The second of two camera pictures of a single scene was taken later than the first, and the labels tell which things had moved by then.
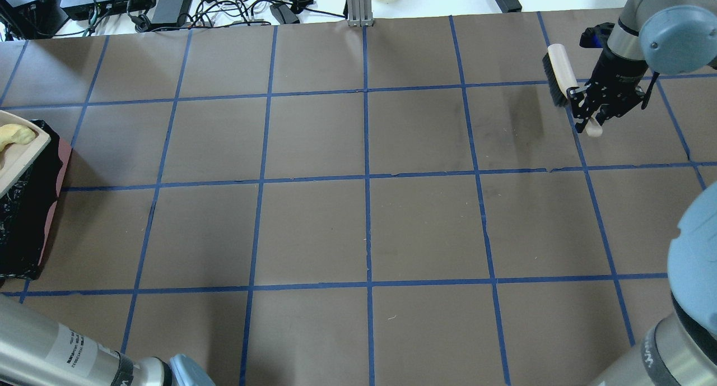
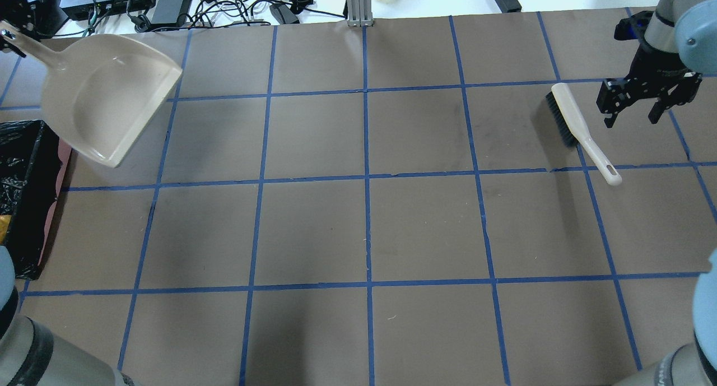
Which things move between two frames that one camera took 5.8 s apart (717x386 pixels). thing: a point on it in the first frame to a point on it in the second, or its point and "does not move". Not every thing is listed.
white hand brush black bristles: (560, 77) to (575, 130)
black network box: (82, 1) does not move
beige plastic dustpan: (15, 158) to (101, 93)
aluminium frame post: (359, 5) does not move
